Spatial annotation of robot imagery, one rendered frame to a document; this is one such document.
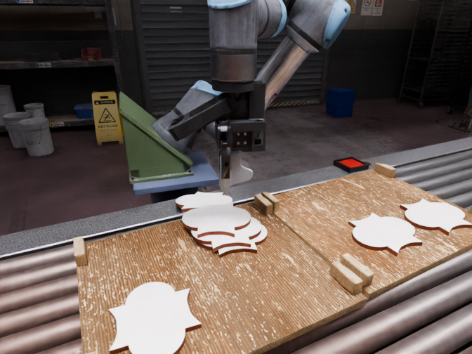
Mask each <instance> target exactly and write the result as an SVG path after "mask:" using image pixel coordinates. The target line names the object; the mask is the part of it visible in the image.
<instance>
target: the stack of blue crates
mask: <svg viewBox="0 0 472 354"><path fill-rule="evenodd" d="M355 93H356V91H354V90H350V89H348V88H329V90H328V97H327V102H326V108H327V109H326V113H327V114H329V115H331V116H333V117H352V113H353V104H354V100H355Z"/></svg>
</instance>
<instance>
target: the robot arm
mask: <svg viewBox="0 0 472 354"><path fill-rule="evenodd" d="M206 1H207V4H208V6H209V38H210V61H211V78H212V79H213V81H212V85H211V84H209V83H207V82H205V81H202V80H199V81H197V82H196V84H195V85H194V86H193V87H191V88H190V90H189V91H188V92H187V93H186V94H185V96H184V97H183V98H182V99H181V101H180V102H179V103H178V104H177V105H176V106H175V108H174V109H173V110H172V111H171V112H170V113H168V114H166V115H164V116H163V117H161V118H160V119H158V120H157V121H156V122H155V123H154V124H153V125H152V127H153V129H154V130H155V131H156V132H157V134H158V135H159V136H160V137H161V138H163V139H164V140H165V141H166V142H167V143H168V144H169V145H170V146H171V147H173V148H174V149H176V150H177V151H179V152H180V153H182V154H184V155H188V153H189V152H190V151H191V149H192V147H193V145H194V143H195V140H196V138H197V135H198V134H199V133H200V132H201V130H202V129H204V130H205V131H206V132H207V133H208V134H209V135H210V136H211V137H212V138H213V139H214V140H215V141H216V145H217V150H218V172H219V182H220V188H221V190H222V191H223V193H224V195H225V196H228V195H229V189H230V186H231V185H234V184H237V183H241V182H244V181H248V180H250V179H251V178H252V176H253V171H252V170H251V169H249V163H248V162H246V161H244V160H242V159H241V157H240V155H239V154H238V152H239V151H243V152H260V151H266V121H265V119H264V114H265V110H266V108H267V107H268V106H269V104H271V103H272V101H273V100H274V99H275V97H276V96H277V95H278V93H279V92H280V91H281V90H282V88H283V87H284V86H285V84H286V83H287V82H288V81H289V80H290V79H291V77H292V76H293V75H294V73H295V72H296V71H297V69H298V68H299V67H300V66H301V65H302V63H303V62H304V61H305V59H306V58H307V57H308V56H309V55H310V54H311V53H316V52H319V51H320V49H321V48H322V47H323V48H329V47H330V46H331V45H332V44H333V43H334V41H335V40H336V38H337V37H338V36H339V34H340V33H341V30H342V29H343V27H344V26H345V24H346V22H347V20H348V18H349V15H350V6H349V5H348V4H347V3H346V2H345V1H344V0H206ZM287 16H288V17H289V18H290V19H291V20H290V21H289V23H288V24H287V35H286V37H285V38H284V39H283V40H282V42H281V43H280V45H279V46H278V47H277V48H276V50H275V51H274V53H273V54H272V55H271V56H270V58H269V59H268V61H267V62H266V64H265V65H264V66H263V67H262V69H261V70H260V72H259V73H258V74H257V75H256V64H257V40H266V39H269V38H271V37H274V36H276V35H278V34H279V33H280V32H281V31H282V30H283V27H284V25H285V23H286V19H287ZM221 92H225V93H221ZM236 93H238V94H239V96H238V97H237V94H236ZM260 131H263V145H259V144H261V139H260V137H259V134H260Z"/></svg>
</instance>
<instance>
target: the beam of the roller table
mask: <svg viewBox="0 0 472 354"><path fill-rule="evenodd" d="M469 150H472V137H468V138H462V139H459V140H453V141H449V142H445V143H439V144H435V145H429V146H426V147H419V148H415V149H412V150H405V151H402V152H396V153H392V154H388V155H382V156H378V157H373V158H369V159H362V160H361V161H363V162H369V163H370V164H371V165H370V166H369V169H368V170H364V171H369V170H371V169H375V164H376V163H378V162H379V163H382V164H385V165H389V166H391V167H393V168H398V167H401V166H406V165H410V164H415V163H418V162H424V161H427V160H430V159H436V158H439V157H445V156H448V155H453V154H457V153H460V152H465V151H469ZM360 172H363V171H358V172H355V173H348V172H346V171H344V170H342V169H340V168H339V167H337V166H329V167H325V168H321V169H316V170H312V171H306V172H302V173H295V174H292V175H288V176H282V177H279V178H272V179H268V180H265V181H259V182H255V183H249V184H245V185H239V186H235V187H231V188H230V189H229V195H228V196H229V197H231V198H232V201H233V206H236V205H240V204H245V203H248V202H253V201H254V195H256V194H261V193H262V192H265V191H267V192H269V193H270V194H271V195H278V194H281V193H283V192H289V191H292V190H296V189H299V188H304V187H307V186H310V185H315V184H318V183H323V182H326V181H331V180H334V179H337V178H342V177H345V176H349V175H353V174H356V173H360ZM176 200H177V199H173V200H169V201H165V202H159V203H155V204H149V205H145V206H139V207H136V208H132V209H125V210H122V211H116V212H112V213H108V214H102V215H98V216H92V217H88V218H83V219H79V220H75V221H69V222H65V223H59V224H55V225H49V226H45V227H42V228H35V229H31V230H26V231H22V232H16V233H12V234H8V235H2V236H0V261H3V260H6V259H10V258H15V257H19V256H24V255H28V254H33V253H37V252H40V251H46V250H49V249H54V248H58V247H63V246H66V245H70V244H74V238H76V237H81V236H82V237H83V238H84V241H87V240H92V239H96V238H99V237H104V236H108V235H113V234H117V233H121V232H126V231H129V230H135V229H138V228H144V227H147V226H150V225H156V224H159V223H164V222H168V221H173V220H176V219H180V218H182V217H183V215H184V214H185V213H186V212H182V211H181V209H182V208H179V207H177V206H176Z"/></svg>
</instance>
